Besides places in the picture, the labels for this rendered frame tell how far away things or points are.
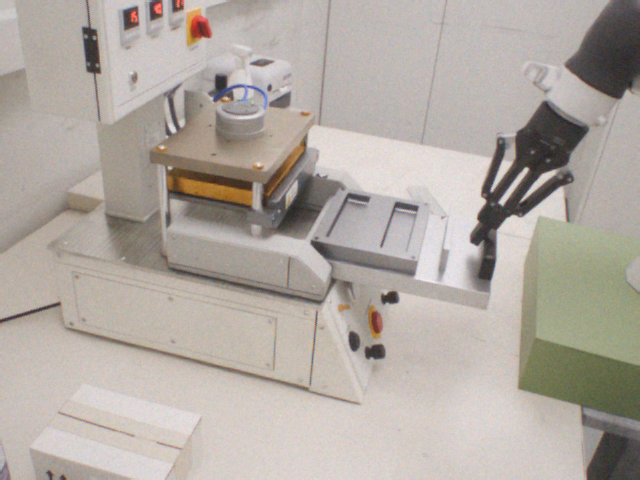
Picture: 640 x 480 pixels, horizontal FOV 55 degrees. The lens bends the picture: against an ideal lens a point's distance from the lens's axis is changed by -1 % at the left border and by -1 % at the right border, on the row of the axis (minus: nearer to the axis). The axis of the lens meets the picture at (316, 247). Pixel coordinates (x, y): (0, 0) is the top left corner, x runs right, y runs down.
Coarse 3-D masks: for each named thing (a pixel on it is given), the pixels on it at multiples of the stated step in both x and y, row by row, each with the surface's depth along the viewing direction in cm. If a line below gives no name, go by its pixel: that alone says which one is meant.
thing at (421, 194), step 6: (420, 186) 166; (414, 192) 163; (420, 192) 163; (426, 192) 163; (420, 198) 160; (426, 198) 160; (432, 198) 160; (432, 204) 157; (438, 204) 158; (432, 210) 155; (438, 210) 155
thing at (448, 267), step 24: (432, 216) 109; (432, 240) 101; (456, 240) 102; (336, 264) 93; (360, 264) 93; (432, 264) 95; (456, 264) 95; (480, 264) 96; (384, 288) 93; (408, 288) 92; (432, 288) 91; (456, 288) 90; (480, 288) 90
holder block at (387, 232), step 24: (360, 192) 109; (336, 216) 101; (360, 216) 104; (384, 216) 102; (408, 216) 106; (312, 240) 93; (336, 240) 94; (360, 240) 94; (384, 240) 98; (408, 240) 99; (384, 264) 92; (408, 264) 91
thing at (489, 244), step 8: (496, 232) 97; (488, 240) 94; (496, 240) 95; (488, 248) 92; (496, 248) 93; (488, 256) 90; (488, 264) 91; (480, 272) 92; (488, 272) 91; (488, 280) 92
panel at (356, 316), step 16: (336, 288) 97; (368, 288) 111; (336, 304) 95; (352, 304) 102; (368, 304) 109; (384, 304) 118; (336, 320) 94; (352, 320) 100; (368, 320) 108; (384, 320) 116; (368, 336) 106; (352, 352) 98; (368, 368) 103
